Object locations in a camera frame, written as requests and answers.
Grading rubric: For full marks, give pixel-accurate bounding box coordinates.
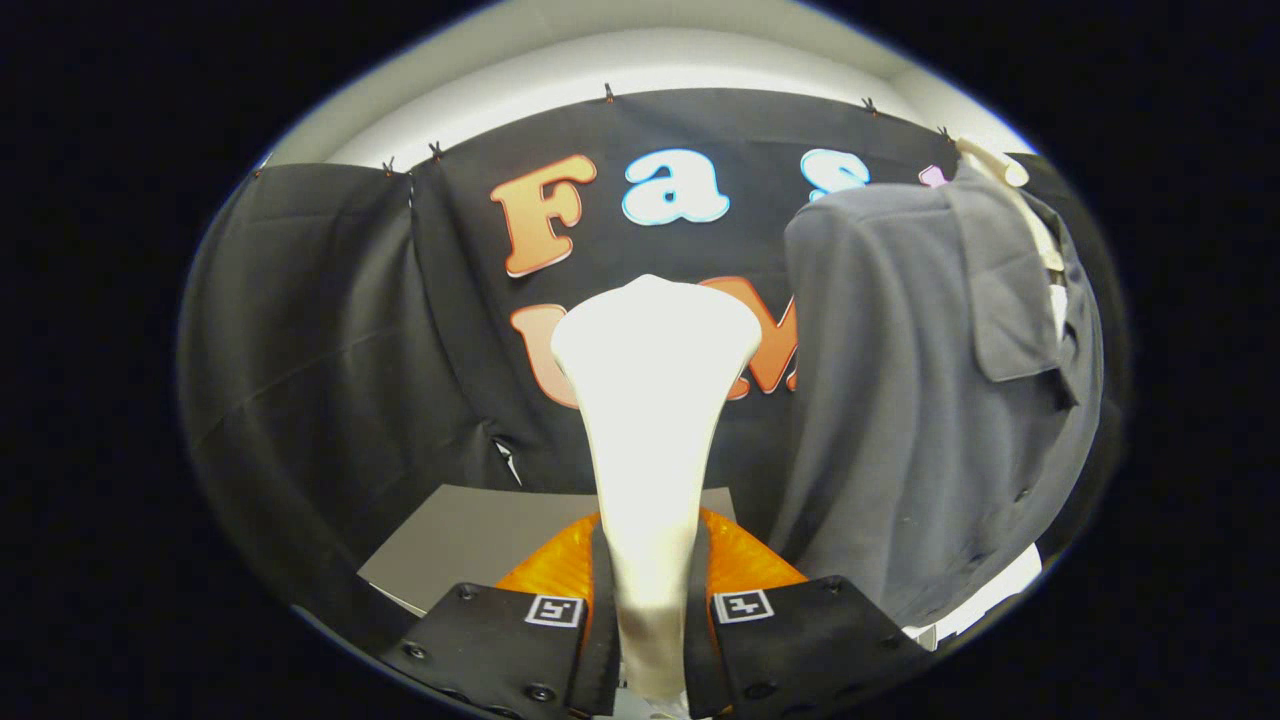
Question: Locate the grey cabinet with dark top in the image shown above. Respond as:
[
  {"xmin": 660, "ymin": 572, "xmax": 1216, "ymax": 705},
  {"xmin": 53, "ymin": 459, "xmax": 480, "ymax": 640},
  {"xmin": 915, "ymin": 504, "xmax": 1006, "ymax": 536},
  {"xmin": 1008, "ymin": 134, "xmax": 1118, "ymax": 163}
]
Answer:
[{"xmin": 358, "ymin": 485, "xmax": 736, "ymax": 616}]

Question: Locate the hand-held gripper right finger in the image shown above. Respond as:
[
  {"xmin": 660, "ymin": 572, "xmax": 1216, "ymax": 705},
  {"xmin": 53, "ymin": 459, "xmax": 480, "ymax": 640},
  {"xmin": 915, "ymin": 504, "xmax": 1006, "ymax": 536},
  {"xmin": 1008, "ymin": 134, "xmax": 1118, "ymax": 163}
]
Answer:
[{"xmin": 683, "ymin": 507, "xmax": 936, "ymax": 719}]

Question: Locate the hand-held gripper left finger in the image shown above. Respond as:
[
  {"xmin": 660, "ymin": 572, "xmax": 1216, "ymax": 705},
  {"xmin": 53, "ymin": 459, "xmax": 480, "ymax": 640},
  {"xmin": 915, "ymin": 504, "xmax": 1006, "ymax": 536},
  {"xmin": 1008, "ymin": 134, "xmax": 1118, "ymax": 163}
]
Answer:
[{"xmin": 380, "ymin": 510, "xmax": 621, "ymax": 719}]

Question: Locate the white mannequin torso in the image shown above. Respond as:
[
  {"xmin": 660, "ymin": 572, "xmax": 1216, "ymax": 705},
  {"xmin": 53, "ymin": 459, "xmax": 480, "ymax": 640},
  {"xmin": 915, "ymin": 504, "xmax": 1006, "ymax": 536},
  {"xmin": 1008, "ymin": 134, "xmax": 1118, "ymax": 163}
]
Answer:
[{"xmin": 955, "ymin": 137, "xmax": 1071, "ymax": 341}]

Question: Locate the grey button shirt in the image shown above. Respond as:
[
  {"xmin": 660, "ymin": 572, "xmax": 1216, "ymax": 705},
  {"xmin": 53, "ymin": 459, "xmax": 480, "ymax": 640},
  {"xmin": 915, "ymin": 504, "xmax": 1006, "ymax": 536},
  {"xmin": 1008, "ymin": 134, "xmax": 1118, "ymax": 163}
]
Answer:
[{"xmin": 765, "ymin": 160, "xmax": 1106, "ymax": 629}]

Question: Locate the white garment steamer head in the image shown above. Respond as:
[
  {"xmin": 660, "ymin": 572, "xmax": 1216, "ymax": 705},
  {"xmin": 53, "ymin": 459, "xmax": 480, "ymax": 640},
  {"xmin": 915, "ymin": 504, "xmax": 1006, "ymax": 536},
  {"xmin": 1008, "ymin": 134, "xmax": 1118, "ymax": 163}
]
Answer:
[{"xmin": 550, "ymin": 274, "xmax": 765, "ymax": 701}]

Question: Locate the white topped side cabinet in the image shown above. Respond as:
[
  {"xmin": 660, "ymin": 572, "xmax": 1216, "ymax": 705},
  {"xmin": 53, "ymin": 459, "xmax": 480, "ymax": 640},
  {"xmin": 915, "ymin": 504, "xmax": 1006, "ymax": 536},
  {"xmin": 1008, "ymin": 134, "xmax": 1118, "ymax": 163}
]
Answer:
[{"xmin": 905, "ymin": 545, "xmax": 1043, "ymax": 651}]

